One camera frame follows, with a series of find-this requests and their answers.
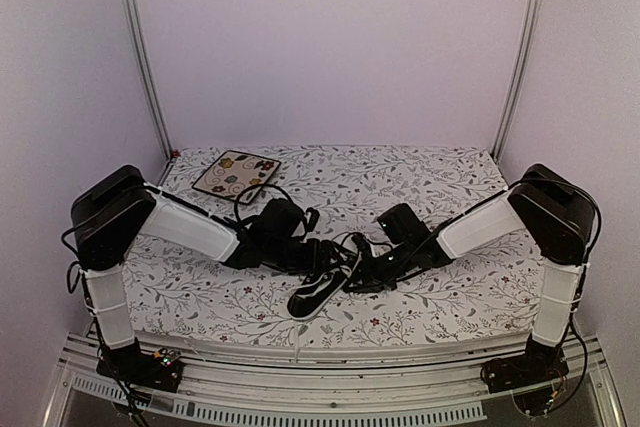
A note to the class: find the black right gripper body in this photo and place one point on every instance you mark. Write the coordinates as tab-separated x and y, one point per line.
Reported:
387	270

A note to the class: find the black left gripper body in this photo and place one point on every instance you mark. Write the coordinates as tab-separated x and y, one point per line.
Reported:
310	263

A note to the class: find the black canvas sneaker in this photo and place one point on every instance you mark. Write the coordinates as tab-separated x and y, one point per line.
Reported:
317	292

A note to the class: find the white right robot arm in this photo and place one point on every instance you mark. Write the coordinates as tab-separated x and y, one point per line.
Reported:
564	221

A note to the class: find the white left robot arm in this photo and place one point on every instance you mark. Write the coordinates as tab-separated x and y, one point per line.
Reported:
108	218

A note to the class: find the square floral ceramic plate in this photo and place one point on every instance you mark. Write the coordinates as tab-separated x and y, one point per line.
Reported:
236	176

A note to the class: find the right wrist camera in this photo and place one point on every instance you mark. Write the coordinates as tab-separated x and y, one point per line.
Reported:
363	246

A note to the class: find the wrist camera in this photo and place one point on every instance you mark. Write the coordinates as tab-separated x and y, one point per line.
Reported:
309	221
363	246

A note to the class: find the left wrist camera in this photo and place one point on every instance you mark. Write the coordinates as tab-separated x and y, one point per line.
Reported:
309	221

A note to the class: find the aluminium front rail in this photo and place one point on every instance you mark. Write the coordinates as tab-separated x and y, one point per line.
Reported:
424	385

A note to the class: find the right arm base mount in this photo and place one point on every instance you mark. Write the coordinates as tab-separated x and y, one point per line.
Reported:
536	365

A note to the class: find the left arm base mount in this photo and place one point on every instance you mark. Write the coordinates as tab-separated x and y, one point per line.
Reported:
130	365

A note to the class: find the right aluminium frame post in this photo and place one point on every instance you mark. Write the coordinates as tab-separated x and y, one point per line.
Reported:
531	15

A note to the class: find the aluminium frame post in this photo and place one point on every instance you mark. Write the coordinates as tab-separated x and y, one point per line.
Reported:
133	19
531	15

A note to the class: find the left aluminium frame post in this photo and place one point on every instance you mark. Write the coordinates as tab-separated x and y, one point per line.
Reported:
133	19

